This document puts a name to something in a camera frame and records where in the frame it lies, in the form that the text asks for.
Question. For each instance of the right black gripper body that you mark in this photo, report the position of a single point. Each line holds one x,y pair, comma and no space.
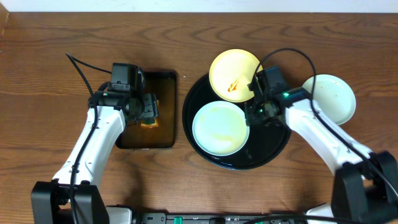
258,115

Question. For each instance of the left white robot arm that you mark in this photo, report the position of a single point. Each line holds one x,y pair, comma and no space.
73,196

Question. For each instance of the yellow plate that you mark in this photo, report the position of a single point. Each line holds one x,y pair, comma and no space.
231,73

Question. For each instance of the round black tray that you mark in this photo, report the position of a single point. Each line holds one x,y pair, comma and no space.
264,142

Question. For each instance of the light blue plate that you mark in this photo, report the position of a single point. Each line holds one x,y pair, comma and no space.
219,128

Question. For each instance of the orange green sponge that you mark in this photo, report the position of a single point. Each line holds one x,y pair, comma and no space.
148,123

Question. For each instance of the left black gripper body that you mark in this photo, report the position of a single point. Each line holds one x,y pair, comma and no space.
150,106

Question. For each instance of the light green plate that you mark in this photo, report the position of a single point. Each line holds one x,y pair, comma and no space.
335,97

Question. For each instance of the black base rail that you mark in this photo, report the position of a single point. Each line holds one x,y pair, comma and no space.
217,218

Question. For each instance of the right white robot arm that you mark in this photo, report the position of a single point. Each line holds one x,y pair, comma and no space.
365,183

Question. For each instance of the rectangular black water tray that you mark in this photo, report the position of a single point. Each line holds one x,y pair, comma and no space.
164,86

